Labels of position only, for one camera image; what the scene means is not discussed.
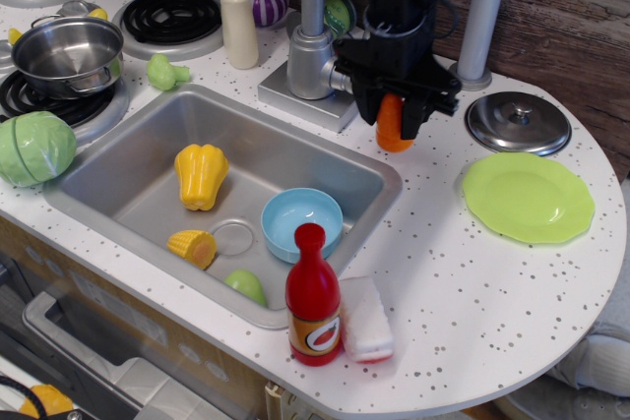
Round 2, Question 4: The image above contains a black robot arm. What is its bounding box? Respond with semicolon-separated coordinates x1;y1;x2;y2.
334;0;461;140

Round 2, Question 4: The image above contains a light green plate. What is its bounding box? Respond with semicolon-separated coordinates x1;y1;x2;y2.
462;152;596;244

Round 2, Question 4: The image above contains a silver toy faucet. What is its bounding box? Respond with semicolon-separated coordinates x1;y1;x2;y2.
258;0;357;133

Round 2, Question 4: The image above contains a white pink sponge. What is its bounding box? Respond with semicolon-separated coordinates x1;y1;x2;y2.
340;276;394;363

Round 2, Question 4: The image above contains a red ketchup bottle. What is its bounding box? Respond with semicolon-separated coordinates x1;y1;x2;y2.
285;223;341;367

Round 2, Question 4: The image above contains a light blue bowl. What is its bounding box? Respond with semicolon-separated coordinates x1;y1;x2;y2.
261;188;344;264

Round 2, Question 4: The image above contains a green toy cabbage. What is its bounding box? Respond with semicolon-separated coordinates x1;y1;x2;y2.
1;111;77;187

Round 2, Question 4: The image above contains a yellow toy corn cob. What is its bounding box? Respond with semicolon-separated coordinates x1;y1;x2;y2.
166;229;217;270

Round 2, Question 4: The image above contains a grey vertical pole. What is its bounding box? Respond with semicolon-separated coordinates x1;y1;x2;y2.
450;0;501;91

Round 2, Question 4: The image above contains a green round toy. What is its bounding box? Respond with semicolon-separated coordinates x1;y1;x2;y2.
324;0;356;39

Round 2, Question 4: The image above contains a yellow toy bell pepper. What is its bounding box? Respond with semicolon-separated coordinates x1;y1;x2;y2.
174;144;229;211

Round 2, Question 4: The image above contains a cream plastic bottle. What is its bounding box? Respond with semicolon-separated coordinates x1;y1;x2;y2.
220;0;259;70

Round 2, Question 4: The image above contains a right stove burner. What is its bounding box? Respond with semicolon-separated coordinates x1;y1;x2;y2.
112;0;223;61

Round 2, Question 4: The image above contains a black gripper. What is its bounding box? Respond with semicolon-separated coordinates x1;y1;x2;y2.
333;26;461;140

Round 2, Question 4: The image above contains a steel cooking pot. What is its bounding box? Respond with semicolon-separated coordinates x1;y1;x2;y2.
11;17;124;99

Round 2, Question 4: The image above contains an oven door handle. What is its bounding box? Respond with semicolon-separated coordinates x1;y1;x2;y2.
22;292;172;419

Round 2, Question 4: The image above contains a yellow toy on floor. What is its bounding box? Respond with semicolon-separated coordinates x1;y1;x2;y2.
19;385;74;418

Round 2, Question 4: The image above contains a green toy broccoli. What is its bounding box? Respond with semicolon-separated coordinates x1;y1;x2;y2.
147;53;190;91

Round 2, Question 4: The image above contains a green toy fruit half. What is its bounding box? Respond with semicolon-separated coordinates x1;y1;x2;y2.
223;270;267;307

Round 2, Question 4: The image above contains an orange toy carrot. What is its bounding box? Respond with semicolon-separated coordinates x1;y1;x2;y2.
376;93;413;152

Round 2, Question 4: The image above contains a yellow toy behind pot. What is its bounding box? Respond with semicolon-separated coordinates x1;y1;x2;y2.
7;28;23;45

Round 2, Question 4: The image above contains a steel pot lid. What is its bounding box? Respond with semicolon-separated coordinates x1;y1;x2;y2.
465;91;572;156

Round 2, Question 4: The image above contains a grey metal sink basin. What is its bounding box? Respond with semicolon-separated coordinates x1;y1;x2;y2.
44;85;402;330

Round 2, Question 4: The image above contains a purple toy onion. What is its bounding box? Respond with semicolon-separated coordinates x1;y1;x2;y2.
251;0;289;28

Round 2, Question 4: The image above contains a front left stove burner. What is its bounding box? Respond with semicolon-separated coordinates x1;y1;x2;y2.
1;72;130;146

